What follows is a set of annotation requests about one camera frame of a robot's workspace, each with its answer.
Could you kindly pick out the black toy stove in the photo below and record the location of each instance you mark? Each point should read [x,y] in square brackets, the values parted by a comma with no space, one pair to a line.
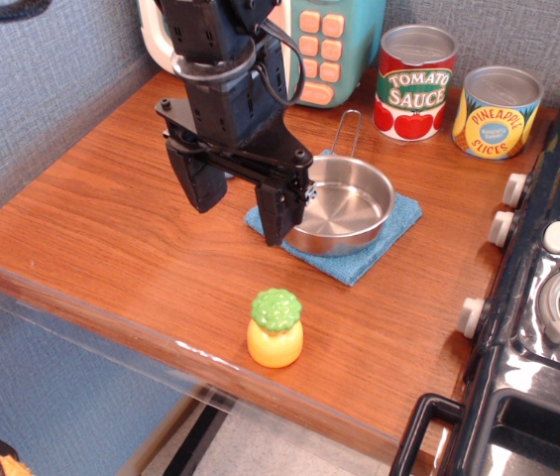
[509,420]

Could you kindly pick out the pineapple slices can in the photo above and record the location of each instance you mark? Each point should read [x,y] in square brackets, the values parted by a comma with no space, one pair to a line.
[497,109]

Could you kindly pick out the teal toy microwave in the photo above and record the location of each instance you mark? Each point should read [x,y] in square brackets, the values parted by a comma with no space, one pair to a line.
[338,41]

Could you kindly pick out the tomato sauce can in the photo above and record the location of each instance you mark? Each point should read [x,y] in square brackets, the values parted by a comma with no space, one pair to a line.
[414,76]

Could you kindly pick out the yellow green toy pineapple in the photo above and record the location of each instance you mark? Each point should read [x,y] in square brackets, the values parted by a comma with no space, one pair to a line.
[275,332]

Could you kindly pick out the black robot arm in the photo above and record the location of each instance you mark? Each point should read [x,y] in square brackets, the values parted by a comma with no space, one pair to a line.
[228,55]

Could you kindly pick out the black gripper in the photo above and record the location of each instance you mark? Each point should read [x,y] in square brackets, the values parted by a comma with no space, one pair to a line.
[231,121]

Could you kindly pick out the stainless steel pan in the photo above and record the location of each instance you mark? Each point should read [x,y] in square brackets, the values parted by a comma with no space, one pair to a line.
[352,202]

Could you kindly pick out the blue folded cloth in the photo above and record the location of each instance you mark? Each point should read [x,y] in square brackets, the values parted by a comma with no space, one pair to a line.
[351,268]

